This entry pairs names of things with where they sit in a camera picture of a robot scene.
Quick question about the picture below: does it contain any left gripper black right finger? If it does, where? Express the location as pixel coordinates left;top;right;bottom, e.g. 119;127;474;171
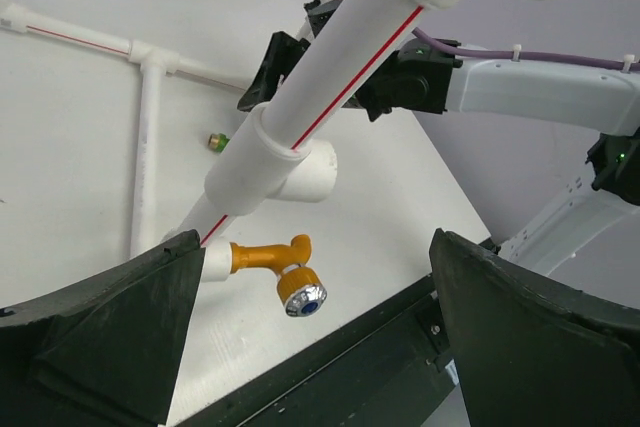
429;229;639;426

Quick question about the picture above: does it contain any orange water faucet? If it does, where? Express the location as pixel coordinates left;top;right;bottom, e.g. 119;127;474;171
231;234;327;317

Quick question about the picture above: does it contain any white pipe assembly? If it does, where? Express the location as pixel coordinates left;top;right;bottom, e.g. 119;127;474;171
0;0;624;284

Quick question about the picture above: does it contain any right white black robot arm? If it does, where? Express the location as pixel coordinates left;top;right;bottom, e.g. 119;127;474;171
343;33;639;275

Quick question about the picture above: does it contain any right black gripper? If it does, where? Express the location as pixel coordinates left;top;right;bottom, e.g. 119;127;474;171
237;0;343;112

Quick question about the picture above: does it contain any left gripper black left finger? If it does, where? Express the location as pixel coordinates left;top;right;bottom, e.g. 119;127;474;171
1;230;205;426

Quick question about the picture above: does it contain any green water faucet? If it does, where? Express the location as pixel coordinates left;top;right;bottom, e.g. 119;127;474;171
208;133;230;153

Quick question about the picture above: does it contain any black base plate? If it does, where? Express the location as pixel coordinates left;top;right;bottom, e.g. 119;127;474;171
183;275;454;426

